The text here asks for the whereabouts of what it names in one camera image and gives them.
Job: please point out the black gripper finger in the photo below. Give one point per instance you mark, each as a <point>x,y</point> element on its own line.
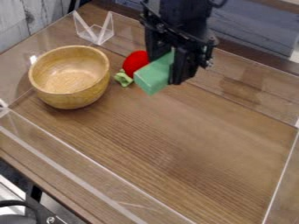
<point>158,42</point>
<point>189,59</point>

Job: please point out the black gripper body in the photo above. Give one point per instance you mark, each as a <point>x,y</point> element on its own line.
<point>185,18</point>

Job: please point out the green rectangular block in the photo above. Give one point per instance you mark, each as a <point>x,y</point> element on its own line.
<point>153,77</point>

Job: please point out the brown wooden bowl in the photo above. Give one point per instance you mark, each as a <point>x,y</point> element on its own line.
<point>70,76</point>

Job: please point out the red toy strawberry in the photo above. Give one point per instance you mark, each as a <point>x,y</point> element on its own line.
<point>134,62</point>

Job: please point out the clear acrylic corner bracket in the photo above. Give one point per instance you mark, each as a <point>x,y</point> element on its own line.
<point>97,34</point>

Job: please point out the clear acrylic front wall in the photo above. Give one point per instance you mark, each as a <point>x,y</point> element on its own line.
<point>89,188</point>

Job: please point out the black metal clamp bracket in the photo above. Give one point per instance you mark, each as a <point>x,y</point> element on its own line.
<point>43,215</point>

